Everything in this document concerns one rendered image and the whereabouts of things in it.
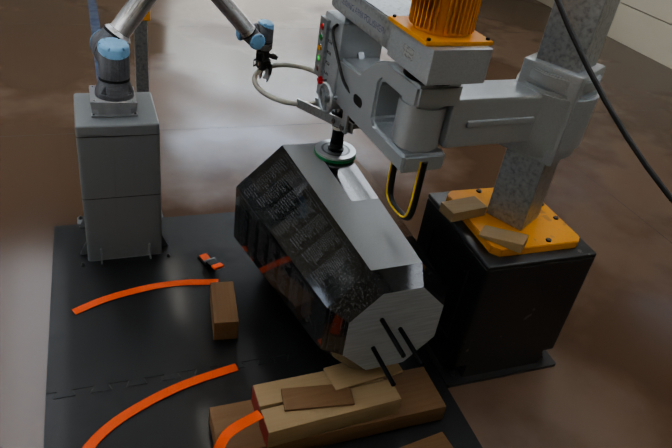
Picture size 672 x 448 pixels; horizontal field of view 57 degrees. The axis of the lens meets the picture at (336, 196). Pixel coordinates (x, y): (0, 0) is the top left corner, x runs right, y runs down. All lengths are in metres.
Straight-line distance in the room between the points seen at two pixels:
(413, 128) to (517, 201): 0.77
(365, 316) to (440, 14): 1.17
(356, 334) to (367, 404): 0.36
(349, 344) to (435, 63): 1.16
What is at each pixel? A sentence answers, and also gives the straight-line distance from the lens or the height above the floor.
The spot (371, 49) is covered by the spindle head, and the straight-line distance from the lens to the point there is 2.90.
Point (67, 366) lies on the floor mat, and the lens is 3.16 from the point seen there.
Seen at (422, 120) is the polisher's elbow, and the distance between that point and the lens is 2.36.
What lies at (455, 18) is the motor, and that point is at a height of 1.76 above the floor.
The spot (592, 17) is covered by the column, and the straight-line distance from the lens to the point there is 2.62.
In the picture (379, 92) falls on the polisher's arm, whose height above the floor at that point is 1.36.
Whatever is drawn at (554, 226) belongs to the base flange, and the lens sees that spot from 3.11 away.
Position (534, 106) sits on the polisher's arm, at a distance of 2.65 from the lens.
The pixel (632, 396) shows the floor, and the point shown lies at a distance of 3.63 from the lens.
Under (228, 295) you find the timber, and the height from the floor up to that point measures 0.14.
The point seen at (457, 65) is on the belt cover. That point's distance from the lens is 2.22.
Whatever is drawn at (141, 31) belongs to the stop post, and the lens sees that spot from 4.29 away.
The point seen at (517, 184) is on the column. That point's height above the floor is 0.99.
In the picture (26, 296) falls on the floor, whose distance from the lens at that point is 3.56.
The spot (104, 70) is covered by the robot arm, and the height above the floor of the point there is 1.08.
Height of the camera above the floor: 2.33
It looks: 32 degrees down
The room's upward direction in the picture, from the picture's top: 9 degrees clockwise
